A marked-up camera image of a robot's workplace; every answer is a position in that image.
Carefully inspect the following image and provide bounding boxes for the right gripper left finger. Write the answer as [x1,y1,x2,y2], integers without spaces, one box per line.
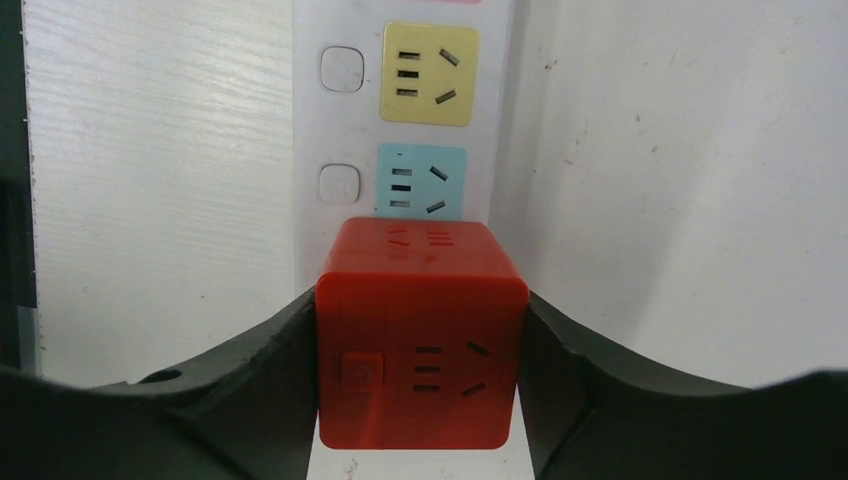
[1,291,318,479]

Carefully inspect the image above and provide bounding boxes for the white long power strip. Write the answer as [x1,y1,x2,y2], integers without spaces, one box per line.
[291,0,518,480]

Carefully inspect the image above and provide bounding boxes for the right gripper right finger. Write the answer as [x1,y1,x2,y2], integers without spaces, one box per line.
[518,296,847,479]

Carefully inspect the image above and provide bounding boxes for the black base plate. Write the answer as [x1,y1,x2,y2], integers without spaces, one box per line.
[1,1,40,375]

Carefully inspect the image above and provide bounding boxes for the red plug adapter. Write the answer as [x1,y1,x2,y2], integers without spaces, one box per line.
[314,217,529,450]

